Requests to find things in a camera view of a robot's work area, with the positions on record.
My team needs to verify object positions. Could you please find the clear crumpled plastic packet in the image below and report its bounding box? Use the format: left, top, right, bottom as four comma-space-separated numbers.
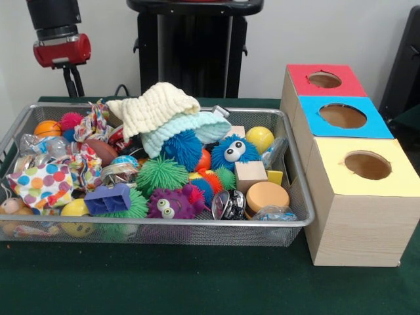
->
253, 205, 299, 222

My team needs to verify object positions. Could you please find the red black packet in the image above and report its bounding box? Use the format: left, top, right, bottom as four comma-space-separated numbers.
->
108, 126, 132, 153

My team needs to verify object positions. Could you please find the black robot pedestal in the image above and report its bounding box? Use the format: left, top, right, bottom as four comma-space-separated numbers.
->
127, 0, 264, 99

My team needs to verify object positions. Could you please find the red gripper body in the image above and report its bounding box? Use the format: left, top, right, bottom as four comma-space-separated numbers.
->
33, 33, 93, 69

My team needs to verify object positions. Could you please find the clear blue plastic packet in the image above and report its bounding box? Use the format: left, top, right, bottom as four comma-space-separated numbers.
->
261, 138, 290, 170

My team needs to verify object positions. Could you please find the blue globe ball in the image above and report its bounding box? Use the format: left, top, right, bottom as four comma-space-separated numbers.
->
110, 156, 140, 167

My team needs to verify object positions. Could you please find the black chair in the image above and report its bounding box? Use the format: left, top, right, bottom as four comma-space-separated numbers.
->
381, 7, 420, 122

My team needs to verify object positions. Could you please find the purple spiky ball with eyes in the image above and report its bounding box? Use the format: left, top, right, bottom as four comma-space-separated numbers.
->
147, 184, 205, 221

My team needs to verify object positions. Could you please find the yellow block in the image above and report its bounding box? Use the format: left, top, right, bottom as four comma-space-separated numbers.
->
266, 169, 284, 187

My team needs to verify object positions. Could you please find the small orange basketball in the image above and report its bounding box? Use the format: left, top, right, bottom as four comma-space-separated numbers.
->
33, 120, 63, 139

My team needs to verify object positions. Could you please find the mint green knit cloth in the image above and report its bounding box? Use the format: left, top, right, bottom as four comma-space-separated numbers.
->
140, 110, 232, 159

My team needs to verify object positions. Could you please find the purple plastic block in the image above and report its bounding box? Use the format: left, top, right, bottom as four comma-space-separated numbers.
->
84, 183, 133, 216

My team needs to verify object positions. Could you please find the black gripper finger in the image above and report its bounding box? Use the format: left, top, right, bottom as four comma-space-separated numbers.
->
71, 64, 86, 98
62, 65, 77, 98

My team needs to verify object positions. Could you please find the wooden cube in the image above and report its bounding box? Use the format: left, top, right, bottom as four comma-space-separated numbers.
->
234, 161, 268, 193

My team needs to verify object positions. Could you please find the cream waffle cloth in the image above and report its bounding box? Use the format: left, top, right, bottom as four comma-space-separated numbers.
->
106, 82, 201, 140

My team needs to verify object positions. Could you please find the wooden box with three holes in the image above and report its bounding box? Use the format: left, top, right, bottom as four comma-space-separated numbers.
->
280, 64, 420, 268

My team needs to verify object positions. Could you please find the yellow smiley ball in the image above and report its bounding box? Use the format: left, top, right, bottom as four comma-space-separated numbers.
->
60, 199, 96, 238

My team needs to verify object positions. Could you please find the silver can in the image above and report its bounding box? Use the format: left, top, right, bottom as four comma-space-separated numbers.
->
100, 163, 140, 186

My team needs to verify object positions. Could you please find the blue fuzzy ball with eyes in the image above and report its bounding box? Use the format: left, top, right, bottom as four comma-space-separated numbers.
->
210, 135, 261, 173

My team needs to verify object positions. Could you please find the pink spiky ball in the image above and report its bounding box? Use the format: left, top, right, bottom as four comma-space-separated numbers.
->
59, 112, 84, 132

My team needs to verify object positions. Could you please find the brown toy football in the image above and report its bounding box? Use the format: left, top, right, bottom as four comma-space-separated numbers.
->
85, 138, 119, 167

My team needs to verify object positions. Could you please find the clear mesh bin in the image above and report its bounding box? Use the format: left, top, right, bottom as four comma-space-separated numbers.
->
0, 102, 316, 247

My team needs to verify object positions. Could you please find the small green spiky ball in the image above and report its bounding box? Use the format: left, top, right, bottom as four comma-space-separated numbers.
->
135, 156, 190, 196

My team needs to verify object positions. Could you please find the polka dot cloth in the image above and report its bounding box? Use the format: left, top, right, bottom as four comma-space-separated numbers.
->
7, 154, 99, 215

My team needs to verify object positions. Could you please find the large green spiky ball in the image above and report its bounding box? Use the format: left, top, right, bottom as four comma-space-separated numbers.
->
98, 188, 151, 221

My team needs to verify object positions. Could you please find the round wooden disc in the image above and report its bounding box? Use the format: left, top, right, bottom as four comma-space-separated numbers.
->
244, 181, 291, 217

